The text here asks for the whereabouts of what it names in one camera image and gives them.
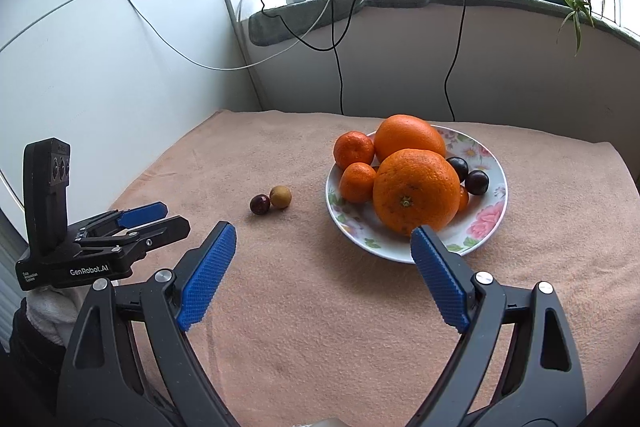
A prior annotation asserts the smooth orange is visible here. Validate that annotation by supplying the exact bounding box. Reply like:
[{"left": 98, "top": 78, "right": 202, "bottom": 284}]
[{"left": 374, "top": 114, "right": 447, "bottom": 164}]

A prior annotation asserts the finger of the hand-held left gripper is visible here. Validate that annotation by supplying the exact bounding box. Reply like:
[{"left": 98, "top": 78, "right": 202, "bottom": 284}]
[
  {"left": 75, "top": 215, "right": 192, "bottom": 265},
  {"left": 67, "top": 202, "right": 169, "bottom": 241}
]

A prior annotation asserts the large speckled orange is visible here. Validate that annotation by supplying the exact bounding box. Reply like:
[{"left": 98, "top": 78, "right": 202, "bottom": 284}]
[{"left": 372, "top": 148, "right": 462, "bottom": 236}]

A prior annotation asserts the dark grape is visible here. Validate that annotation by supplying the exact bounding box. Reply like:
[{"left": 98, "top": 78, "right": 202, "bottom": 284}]
[{"left": 446, "top": 157, "right": 470, "bottom": 180}]

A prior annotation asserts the white floral plate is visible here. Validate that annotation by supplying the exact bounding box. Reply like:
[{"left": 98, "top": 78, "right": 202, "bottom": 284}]
[{"left": 325, "top": 125, "right": 508, "bottom": 264}]

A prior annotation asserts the yellowish longan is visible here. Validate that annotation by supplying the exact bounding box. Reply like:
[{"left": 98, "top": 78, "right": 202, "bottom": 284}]
[{"left": 269, "top": 185, "right": 292, "bottom": 210}]

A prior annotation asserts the person's left forearm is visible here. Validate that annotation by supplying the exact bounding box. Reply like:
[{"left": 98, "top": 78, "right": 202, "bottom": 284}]
[{"left": 7, "top": 284, "right": 83, "bottom": 413}]

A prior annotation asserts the peach blanket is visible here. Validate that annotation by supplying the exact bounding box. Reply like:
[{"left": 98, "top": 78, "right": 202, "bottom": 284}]
[{"left": 105, "top": 109, "right": 640, "bottom": 427}]

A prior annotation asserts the black cable with adapter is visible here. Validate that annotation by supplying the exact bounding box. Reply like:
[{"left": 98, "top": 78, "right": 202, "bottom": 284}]
[{"left": 444, "top": 0, "right": 471, "bottom": 122}]

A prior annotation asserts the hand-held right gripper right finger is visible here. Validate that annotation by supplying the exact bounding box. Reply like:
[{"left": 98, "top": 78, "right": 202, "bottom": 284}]
[{"left": 405, "top": 226, "right": 588, "bottom": 427}]

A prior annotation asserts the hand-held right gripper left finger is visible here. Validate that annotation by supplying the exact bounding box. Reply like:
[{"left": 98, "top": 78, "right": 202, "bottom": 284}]
[{"left": 56, "top": 221, "right": 238, "bottom": 427}]

